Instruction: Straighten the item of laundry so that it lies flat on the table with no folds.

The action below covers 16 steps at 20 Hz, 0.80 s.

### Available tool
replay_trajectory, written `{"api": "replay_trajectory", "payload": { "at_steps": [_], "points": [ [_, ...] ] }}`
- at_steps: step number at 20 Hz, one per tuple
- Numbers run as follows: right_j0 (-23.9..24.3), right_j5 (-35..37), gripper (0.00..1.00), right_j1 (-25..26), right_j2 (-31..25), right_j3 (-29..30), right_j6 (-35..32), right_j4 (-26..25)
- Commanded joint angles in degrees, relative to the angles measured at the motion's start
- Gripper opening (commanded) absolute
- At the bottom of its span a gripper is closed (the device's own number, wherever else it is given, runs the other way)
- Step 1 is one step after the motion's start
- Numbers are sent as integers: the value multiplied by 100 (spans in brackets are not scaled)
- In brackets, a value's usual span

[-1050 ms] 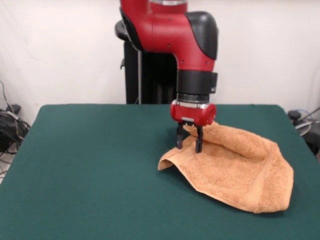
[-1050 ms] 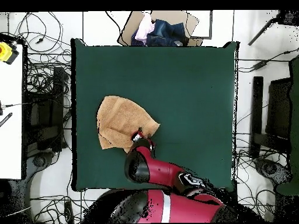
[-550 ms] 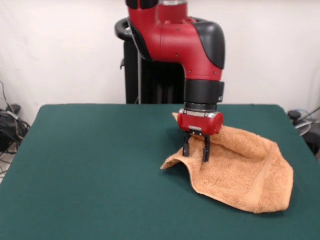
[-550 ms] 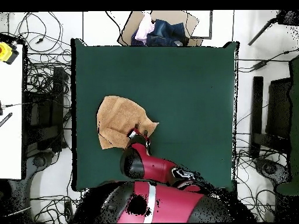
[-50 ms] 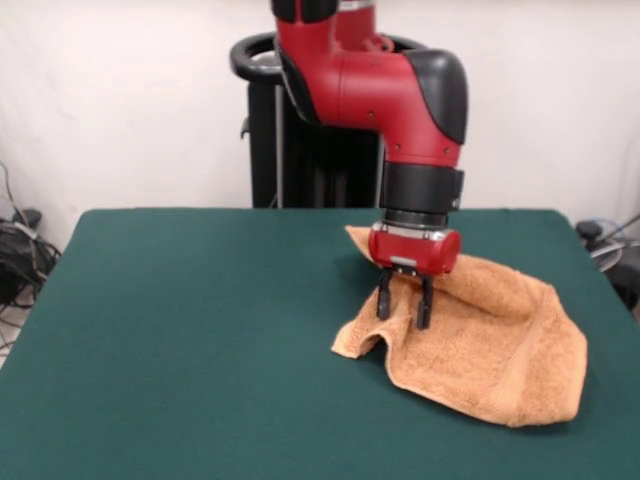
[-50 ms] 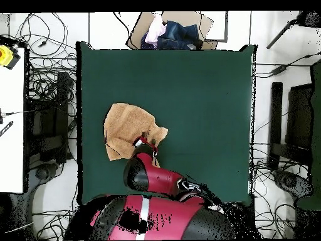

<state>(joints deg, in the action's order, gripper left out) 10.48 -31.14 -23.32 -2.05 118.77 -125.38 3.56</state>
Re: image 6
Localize tan terry towel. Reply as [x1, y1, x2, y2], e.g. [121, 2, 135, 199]
[103, 102, 169, 168]

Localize dark green table cloth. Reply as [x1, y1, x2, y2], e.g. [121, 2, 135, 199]
[76, 41, 258, 207]

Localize black floor stand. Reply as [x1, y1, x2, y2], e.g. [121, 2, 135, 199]
[266, 82, 314, 171]
[24, 71, 77, 164]

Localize pale pink garment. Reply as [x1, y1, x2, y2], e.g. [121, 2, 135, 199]
[144, 13, 167, 47]

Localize blue jeans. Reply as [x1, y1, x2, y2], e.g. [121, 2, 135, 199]
[140, 20, 203, 50]

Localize gray caster foot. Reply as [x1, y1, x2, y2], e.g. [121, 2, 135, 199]
[273, 170, 314, 199]
[26, 160, 66, 186]

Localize cardboard box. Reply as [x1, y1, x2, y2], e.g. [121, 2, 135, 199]
[125, 11, 219, 50]

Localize white desk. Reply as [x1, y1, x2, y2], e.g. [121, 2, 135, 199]
[0, 47, 26, 194]

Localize yellow emergency stop button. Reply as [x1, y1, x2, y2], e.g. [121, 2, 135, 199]
[0, 44, 21, 70]

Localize dark green covered furniture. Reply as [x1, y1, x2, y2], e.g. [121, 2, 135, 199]
[297, 60, 321, 211]

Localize black tripod leg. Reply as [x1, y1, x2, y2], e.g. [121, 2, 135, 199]
[266, 10, 321, 50]

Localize black cable tangle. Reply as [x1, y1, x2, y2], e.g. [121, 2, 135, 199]
[9, 12, 77, 106]
[32, 210, 76, 240]
[250, 160, 297, 239]

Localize black ribbed strap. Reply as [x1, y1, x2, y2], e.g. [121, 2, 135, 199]
[0, 120, 14, 137]

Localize black power adapter cable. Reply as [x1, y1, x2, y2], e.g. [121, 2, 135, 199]
[255, 51, 321, 78]

